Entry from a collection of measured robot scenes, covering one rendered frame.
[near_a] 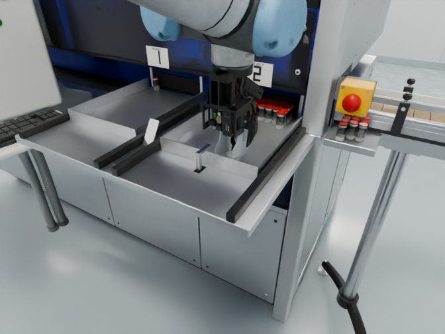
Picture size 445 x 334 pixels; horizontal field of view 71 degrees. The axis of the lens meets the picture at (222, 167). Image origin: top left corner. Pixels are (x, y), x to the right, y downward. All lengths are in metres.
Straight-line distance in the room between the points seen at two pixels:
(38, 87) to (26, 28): 0.19
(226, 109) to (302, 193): 0.49
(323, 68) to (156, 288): 1.20
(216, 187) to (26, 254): 1.46
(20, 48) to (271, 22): 1.06
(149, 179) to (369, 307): 1.22
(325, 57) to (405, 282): 1.27
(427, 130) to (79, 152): 0.87
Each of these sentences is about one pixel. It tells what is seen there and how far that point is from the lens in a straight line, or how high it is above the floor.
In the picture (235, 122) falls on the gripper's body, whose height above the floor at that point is 1.03.
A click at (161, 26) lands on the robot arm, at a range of 0.44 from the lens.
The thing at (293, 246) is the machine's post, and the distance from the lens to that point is 1.12.
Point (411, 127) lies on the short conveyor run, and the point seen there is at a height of 0.91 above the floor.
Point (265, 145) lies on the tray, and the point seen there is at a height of 0.88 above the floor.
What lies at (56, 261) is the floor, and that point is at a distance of 1.85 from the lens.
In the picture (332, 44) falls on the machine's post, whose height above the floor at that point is 1.11.
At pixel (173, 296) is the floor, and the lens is 1.54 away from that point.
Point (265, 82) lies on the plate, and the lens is 0.86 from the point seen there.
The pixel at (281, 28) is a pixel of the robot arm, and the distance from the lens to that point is 0.35.
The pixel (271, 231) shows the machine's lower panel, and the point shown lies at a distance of 1.12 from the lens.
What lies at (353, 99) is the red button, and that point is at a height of 1.01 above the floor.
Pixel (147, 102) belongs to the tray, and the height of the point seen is 0.88.
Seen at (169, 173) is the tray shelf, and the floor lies 0.88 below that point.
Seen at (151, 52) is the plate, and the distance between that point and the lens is 1.05.
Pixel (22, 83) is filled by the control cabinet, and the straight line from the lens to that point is 1.32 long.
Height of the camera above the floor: 1.27
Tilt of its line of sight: 33 degrees down
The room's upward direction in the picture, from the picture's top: straight up
